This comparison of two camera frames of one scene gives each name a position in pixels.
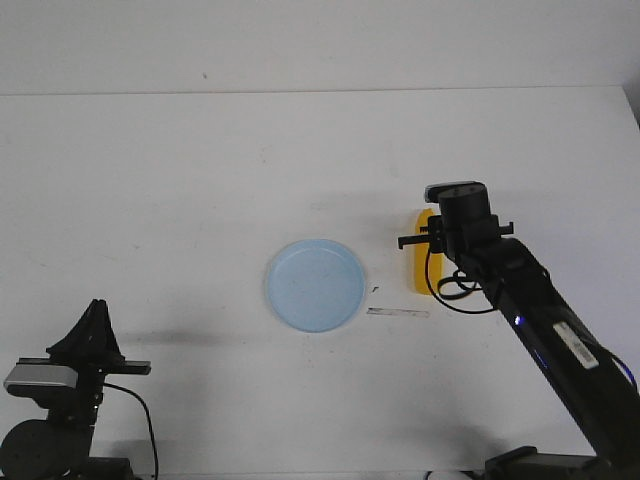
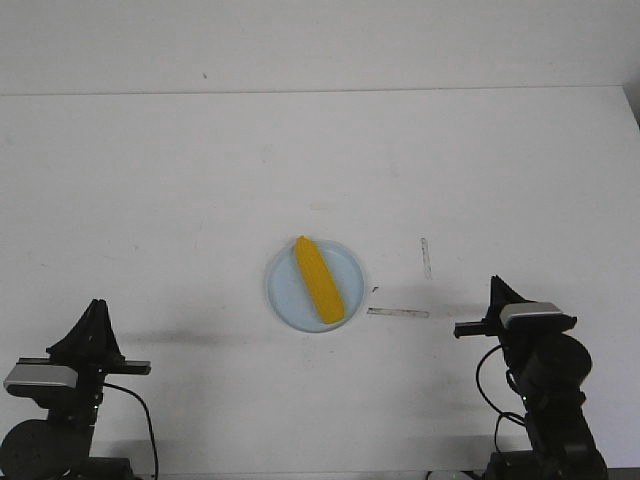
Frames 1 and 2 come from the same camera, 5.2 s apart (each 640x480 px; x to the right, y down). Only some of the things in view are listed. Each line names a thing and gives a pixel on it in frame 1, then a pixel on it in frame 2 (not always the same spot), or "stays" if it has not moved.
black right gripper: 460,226 → 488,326
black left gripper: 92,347 stays
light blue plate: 315,285 stays
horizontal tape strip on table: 396,312 stays
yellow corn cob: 421,254 → 329,303
